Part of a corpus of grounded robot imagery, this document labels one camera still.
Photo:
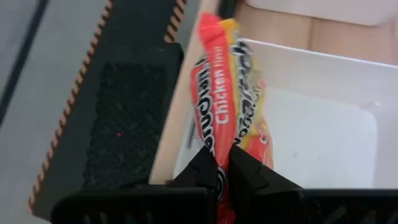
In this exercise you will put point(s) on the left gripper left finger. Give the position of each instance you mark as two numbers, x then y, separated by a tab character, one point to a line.
140	208

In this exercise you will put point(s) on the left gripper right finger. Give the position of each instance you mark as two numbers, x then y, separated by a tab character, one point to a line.
295	208

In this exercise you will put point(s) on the orange Maruchan noodle pack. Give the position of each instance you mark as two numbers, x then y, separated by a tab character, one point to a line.
224	93

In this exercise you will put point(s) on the white plastic bin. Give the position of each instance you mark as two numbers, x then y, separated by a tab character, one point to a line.
311	9
311	140

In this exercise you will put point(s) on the black orange-striped floor mat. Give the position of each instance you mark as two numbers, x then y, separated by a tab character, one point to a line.
124	124

